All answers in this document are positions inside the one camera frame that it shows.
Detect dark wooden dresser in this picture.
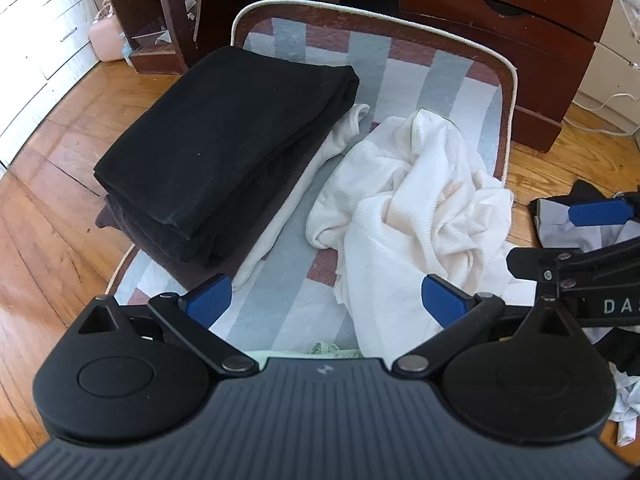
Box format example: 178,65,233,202
399,0,623,153

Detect grey black garment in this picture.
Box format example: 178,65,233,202
530,180,640,376

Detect white crumpled cloth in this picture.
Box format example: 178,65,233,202
607,370,640,448

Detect white ribbed cloth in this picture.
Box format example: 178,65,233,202
232,103,371,291

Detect grey white brown rug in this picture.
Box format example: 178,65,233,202
107,1,516,361

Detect pink case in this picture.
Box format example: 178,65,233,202
89,0,126,63

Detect black folded cloth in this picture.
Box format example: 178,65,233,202
94,46,361,236

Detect dark wooden shelf unit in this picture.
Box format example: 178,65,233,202
95,0,236,76

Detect white drawer cabinet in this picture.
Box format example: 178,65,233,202
0,0,108,168

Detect dark brown folded cloth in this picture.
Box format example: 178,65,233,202
95,110,331,281

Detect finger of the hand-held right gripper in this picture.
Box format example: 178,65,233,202
506,237,640,297
567,198,640,228

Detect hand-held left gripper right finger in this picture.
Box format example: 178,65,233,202
391,274,585,377

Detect white cable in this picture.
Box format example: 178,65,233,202
564,91,640,137

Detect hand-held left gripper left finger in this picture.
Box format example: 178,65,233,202
75,274,261,376

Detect white garment with green trim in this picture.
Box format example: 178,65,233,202
306,109,538,361

